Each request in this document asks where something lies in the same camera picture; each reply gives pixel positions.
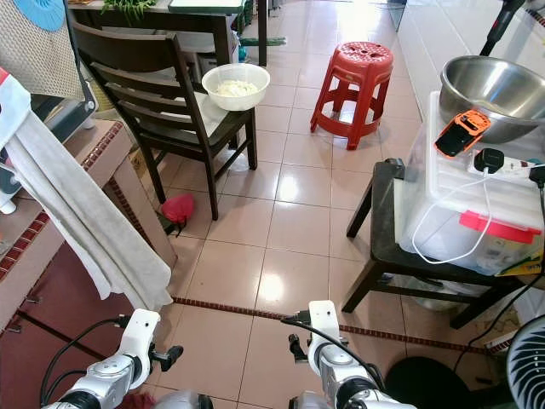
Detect dark wooden low stool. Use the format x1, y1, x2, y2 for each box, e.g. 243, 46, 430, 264
341, 158, 545, 331

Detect red plastic bag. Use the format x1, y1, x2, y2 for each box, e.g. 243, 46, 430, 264
160, 192, 197, 237

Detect white hanging towel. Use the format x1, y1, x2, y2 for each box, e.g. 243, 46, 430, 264
4, 109, 175, 313

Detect clear plastic storage box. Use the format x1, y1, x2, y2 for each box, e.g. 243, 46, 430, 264
392, 91, 545, 278

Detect white rice cooker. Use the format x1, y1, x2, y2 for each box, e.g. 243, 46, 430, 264
0, 166, 24, 216

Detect white electric fan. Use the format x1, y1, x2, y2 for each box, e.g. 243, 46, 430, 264
504, 337, 545, 409

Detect white bowl with food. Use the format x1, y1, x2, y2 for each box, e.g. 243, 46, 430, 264
202, 63, 271, 112

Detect dark wooden chair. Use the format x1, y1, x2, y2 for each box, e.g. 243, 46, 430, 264
70, 21, 259, 222

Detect black plug adapter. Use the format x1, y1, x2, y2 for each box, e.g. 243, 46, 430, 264
473, 147, 506, 175

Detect orange black handheld device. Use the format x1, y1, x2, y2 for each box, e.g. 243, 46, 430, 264
433, 108, 493, 159

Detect white power strip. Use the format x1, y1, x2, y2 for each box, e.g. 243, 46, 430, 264
467, 156, 545, 181

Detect red plastic stool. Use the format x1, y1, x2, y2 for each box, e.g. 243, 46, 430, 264
310, 41, 394, 152

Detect large steel mixing bowl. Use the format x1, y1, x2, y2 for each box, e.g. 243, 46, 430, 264
439, 55, 545, 146

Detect beige woven mat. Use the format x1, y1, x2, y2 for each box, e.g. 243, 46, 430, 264
0, 0, 90, 101

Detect dark wooden dining table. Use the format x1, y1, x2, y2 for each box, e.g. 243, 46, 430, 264
66, 0, 269, 67

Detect green leafy vegetables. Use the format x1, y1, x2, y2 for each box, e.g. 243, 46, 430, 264
100, 0, 158, 22

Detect white tray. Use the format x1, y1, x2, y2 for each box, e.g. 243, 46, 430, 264
169, 0, 248, 14

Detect blue round plastic disc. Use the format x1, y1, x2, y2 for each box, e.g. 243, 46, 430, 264
13, 0, 67, 32

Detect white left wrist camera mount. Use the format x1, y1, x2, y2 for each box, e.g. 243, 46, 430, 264
121, 308, 163, 389

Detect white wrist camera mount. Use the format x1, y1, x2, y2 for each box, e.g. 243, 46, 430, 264
307, 300, 343, 359
121, 308, 163, 389

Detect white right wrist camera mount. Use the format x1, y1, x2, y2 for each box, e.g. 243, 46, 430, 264
307, 300, 343, 359

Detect white charging cable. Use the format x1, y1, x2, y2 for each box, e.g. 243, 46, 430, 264
410, 170, 495, 265

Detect black appliance handle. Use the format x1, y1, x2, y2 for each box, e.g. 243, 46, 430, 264
479, 0, 527, 57

